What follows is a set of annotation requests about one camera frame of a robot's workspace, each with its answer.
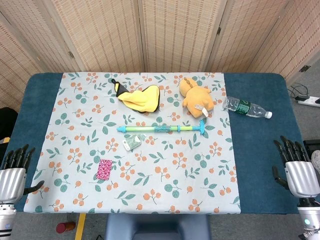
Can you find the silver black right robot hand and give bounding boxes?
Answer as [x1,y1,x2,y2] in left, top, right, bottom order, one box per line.
[271,135,320,200]

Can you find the clear bottle with green label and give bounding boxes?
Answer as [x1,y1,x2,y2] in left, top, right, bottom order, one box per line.
[222,96,273,120]

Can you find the orange plush toy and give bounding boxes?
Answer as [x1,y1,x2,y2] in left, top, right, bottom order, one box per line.
[178,76,215,119]

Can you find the small green white packet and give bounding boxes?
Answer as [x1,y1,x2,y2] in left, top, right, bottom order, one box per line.
[122,134,146,152]

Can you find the blue felt table cover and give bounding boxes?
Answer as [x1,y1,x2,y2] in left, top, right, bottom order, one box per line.
[0,72,316,215]

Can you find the green blue water squirter toy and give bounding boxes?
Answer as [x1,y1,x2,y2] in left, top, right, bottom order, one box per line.
[116,119,206,136]

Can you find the yellow cloth with black trim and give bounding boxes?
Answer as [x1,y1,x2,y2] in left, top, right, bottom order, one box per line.
[111,78,161,115]

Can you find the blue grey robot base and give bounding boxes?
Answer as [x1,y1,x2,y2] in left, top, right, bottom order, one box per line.
[104,214,212,240]

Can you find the pink patterned card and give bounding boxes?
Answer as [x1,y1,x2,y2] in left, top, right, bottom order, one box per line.
[95,158,113,181]

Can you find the bamboo folding screen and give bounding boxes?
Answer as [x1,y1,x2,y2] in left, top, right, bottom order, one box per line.
[0,0,320,111]

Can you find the black floor cable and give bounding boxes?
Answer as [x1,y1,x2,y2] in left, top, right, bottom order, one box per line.
[287,83,310,99]

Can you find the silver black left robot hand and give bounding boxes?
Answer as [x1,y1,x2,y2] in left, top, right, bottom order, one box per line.
[0,144,45,203]

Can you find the yellow floor tape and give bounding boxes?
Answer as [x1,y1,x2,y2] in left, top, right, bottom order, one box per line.
[74,213,87,240]

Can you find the white power strip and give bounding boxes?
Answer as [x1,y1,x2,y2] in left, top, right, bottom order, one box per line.
[294,94,320,108]

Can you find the floral print tablecloth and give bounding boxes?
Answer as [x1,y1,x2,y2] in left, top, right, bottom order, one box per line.
[23,71,242,215]

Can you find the black bag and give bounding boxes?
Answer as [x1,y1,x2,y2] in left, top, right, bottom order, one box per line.
[0,107,19,166]

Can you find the black box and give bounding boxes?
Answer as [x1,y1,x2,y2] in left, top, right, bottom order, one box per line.
[302,139,320,154]

